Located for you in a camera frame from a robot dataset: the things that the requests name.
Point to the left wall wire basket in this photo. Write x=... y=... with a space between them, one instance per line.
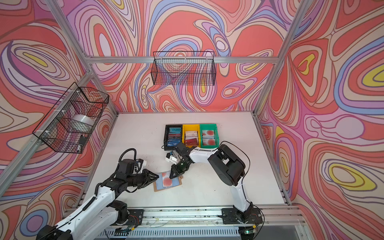
x=54 y=130

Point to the white tape roll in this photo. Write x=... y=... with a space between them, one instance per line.
x=81 y=123

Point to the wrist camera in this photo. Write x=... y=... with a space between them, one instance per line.
x=171 y=158
x=139 y=165

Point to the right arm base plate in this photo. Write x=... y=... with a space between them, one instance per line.
x=231 y=216

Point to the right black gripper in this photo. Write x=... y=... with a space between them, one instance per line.
x=174 y=169

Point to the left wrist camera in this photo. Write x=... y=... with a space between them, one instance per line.
x=139 y=165

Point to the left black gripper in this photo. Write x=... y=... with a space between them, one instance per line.
x=145 y=175

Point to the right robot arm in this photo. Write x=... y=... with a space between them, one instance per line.
x=226 y=164

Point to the yellow plastic bin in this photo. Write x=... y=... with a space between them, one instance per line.
x=191 y=136

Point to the back wall wire basket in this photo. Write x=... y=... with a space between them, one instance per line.
x=184 y=68

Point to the wall wire basket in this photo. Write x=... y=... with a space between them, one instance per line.
x=184 y=68
x=54 y=130

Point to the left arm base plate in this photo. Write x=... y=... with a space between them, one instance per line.
x=131 y=218

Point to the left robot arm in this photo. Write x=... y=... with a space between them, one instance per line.
x=102 y=209

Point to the aluminium front rail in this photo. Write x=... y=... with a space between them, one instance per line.
x=209 y=217

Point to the black plastic bin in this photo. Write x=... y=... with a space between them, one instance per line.
x=172 y=136

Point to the green plastic bin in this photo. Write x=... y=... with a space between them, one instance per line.
x=209 y=136

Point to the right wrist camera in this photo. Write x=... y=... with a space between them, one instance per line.
x=171 y=158

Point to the tan leather card holder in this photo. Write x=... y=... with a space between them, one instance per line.
x=158 y=183

